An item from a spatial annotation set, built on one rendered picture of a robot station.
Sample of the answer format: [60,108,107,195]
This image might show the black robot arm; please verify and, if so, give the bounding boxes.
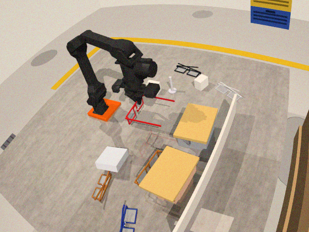
[66,30,158,115]

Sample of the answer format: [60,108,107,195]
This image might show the red glasses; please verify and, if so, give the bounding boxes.
[126,97,175,127]

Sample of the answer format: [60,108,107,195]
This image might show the black glasses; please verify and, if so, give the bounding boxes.
[174,63,201,77]

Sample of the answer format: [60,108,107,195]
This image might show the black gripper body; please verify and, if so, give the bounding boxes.
[112,75,160,98]

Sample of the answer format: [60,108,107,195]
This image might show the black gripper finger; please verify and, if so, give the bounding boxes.
[124,91,136,102]
[134,93,143,105]

